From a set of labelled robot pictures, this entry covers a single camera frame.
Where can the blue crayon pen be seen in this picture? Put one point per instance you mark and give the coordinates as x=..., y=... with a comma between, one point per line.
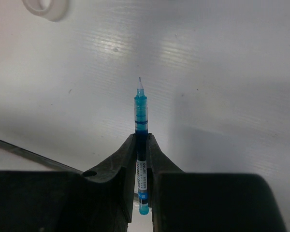
x=141, y=132

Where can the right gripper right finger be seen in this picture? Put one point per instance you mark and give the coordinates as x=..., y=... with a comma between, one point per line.
x=204, y=202

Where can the small clear tape roll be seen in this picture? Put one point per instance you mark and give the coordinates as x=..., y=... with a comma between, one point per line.
x=54, y=11

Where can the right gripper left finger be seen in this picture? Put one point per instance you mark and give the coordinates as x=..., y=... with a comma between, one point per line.
x=64, y=199

